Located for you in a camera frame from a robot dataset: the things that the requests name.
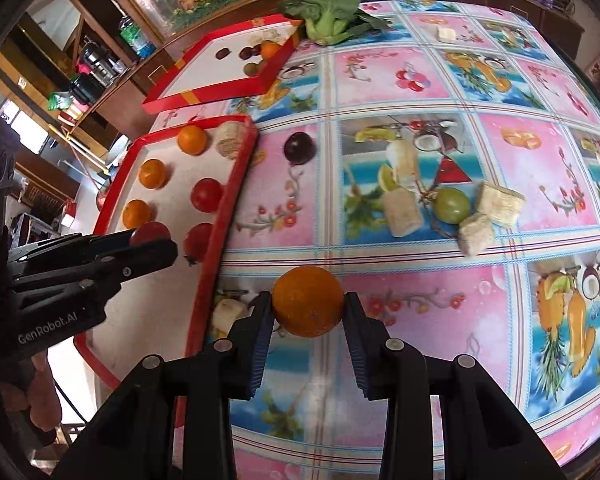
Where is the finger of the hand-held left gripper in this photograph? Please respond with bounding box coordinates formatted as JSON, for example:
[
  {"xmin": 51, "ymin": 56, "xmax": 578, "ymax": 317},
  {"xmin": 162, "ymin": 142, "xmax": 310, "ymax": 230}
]
[
  {"xmin": 7, "ymin": 228, "xmax": 139, "ymax": 270},
  {"xmin": 10, "ymin": 238, "xmax": 180, "ymax": 293}
]

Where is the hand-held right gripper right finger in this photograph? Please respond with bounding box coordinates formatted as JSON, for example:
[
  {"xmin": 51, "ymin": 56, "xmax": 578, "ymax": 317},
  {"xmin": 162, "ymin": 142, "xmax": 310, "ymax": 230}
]
[{"xmin": 343, "ymin": 291, "xmax": 570, "ymax": 480}]

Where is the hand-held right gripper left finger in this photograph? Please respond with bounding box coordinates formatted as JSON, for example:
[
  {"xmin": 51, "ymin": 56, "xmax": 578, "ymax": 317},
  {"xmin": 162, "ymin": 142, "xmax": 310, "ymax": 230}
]
[{"xmin": 50, "ymin": 291, "xmax": 277, "ymax": 480}]

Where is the red tomato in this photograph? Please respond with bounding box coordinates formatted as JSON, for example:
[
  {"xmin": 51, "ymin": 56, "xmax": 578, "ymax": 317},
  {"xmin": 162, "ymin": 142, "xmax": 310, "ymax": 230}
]
[
  {"xmin": 130, "ymin": 221, "xmax": 172, "ymax": 247},
  {"xmin": 182, "ymin": 222, "xmax": 216, "ymax": 267},
  {"xmin": 190, "ymin": 178, "xmax": 224, "ymax": 213}
]

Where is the orange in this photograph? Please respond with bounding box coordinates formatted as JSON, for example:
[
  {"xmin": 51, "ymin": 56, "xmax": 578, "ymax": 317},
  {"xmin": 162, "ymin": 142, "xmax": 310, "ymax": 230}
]
[
  {"xmin": 177, "ymin": 124, "xmax": 210, "ymax": 156},
  {"xmin": 121, "ymin": 199, "xmax": 152, "ymax": 230},
  {"xmin": 138, "ymin": 158, "xmax": 168, "ymax": 190},
  {"xmin": 271, "ymin": 266, "xmax": 346, "ymax": 338}
]

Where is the peeled sugarcane piece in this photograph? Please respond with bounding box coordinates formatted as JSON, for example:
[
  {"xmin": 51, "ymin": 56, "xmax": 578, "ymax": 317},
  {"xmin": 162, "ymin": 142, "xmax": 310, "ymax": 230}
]
[
  {"xmin": 457, "ymin": 212, "xmax": 496, "ymax": 256},
  {"xmin": 475, "ymin": 181, "xmax": 527, "ymax": 228},
  {"xmin": 211, "ymin": 298, "xmax": 253, "ymax": 341},
  {"xmin": 215, "ymin": 120, "xmax": 248, "ymax": 159},
  {"xmin": 382, "ymin": 187, "xmax": 425, "ymax": 238}
]

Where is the plain red tray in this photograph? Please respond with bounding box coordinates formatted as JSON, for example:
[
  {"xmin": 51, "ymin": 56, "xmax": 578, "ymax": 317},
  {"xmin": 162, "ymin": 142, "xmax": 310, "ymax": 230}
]
[{"xmin": 74, "ymin": 115, "xmax": 260, "ymax": 431}]

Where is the green tomato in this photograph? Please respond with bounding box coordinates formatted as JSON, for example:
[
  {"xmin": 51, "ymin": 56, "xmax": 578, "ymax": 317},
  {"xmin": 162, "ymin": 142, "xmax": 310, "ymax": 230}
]
[{"xmin": 432, "ymin": 187, "xmax": 472, "ymax": 224}]

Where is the dark purple plum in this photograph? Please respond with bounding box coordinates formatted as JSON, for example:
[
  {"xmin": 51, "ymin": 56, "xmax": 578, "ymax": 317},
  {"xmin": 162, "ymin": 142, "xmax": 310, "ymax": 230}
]
[{"xmin": 283, "ymin": 131, "xmax": 317, "ymax": 166}]

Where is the person's left hand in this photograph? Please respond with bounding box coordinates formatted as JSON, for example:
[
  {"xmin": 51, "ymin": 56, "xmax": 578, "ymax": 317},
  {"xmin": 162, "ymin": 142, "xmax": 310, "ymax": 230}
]
[{"xmin": 0, "ymin": 349, "xmax": 64, "ymax": 434}]

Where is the red tray with gold bands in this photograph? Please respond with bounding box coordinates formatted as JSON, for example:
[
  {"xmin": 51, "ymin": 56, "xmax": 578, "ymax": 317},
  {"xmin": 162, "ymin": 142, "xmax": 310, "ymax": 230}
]
[{"xmin": 142, "ymin": 14, "xmax": 301, "ymax": 116}]

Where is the clear water bottle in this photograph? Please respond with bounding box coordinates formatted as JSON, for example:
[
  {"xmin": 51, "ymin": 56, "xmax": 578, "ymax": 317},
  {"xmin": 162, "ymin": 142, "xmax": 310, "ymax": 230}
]
[{"xmin": 119, "ymin": 16, "xmax": 157, "ymax": 58}]

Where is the printed fruit tablecloth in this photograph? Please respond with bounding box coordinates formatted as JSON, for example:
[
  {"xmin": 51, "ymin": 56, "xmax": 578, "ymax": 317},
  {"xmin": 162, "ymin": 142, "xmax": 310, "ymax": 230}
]
[{"xmin": 150, "ymin": 0, "xmax": 600, "ymax": 480}]

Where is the green bok choy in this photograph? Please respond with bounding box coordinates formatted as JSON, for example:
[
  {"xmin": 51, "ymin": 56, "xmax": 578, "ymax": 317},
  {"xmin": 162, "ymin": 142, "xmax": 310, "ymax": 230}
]
[{"xmin": 278, "ymin": 0, "xmax": 393, "ymax": 47}]

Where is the black cable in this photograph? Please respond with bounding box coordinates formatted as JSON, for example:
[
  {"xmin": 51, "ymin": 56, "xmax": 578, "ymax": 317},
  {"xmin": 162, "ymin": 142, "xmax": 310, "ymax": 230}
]
[{"xmin": 54, "ymin": 379, "xmax": 89, "ymax": 425}]

